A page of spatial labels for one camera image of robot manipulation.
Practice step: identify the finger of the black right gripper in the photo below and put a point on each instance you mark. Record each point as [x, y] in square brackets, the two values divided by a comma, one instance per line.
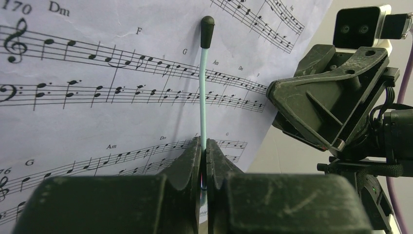
[302, 135]
[332, 91]

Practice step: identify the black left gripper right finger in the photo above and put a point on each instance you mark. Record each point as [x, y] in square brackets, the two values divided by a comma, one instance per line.
[245, 203]

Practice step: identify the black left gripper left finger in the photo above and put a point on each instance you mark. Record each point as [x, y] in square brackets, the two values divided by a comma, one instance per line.
[166, 203]

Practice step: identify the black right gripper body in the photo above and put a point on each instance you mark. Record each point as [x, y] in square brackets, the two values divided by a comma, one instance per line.
[389, 130]

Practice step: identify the light blue music stand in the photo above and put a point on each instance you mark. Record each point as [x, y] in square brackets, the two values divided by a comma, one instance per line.
[207, 28]

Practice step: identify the sheet music page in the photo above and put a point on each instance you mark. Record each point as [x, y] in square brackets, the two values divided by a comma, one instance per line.
[110, 87]

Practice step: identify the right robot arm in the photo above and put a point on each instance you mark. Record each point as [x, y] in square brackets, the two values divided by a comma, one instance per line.
[363, 175]

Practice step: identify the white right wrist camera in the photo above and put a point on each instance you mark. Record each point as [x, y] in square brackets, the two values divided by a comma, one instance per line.
[370, 26]

